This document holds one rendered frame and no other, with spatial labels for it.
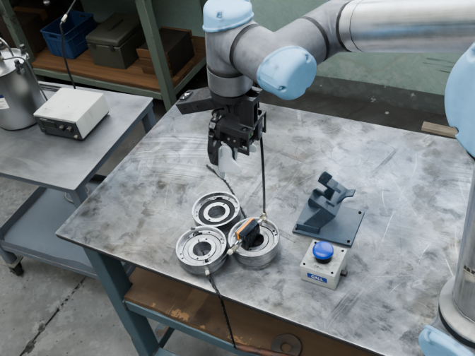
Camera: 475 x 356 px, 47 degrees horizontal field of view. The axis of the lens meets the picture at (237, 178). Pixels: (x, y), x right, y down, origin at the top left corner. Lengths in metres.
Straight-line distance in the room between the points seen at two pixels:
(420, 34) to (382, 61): 1.98
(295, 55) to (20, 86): 1.24
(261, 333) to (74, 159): 0.78
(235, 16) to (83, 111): 1.01
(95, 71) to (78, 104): 1.24
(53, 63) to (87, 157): 1.59
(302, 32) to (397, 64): 1.91
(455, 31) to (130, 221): 0.84
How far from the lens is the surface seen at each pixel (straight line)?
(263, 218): 1.13
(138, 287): 1.48
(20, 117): 1.91
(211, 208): 1.22
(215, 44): 0.85
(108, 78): 2.94
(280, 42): 0.80
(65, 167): 1.71
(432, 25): 0.72
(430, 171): 1.31
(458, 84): 0.52
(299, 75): 0.78
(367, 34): 0.79
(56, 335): 2.20
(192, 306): 1.40
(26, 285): 2.41
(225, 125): 0.95
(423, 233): 1.18
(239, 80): 0.89
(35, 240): 2.23
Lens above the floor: 1.69
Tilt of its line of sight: 43 degrees down
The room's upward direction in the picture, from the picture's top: 11 degrees counter-clockwise
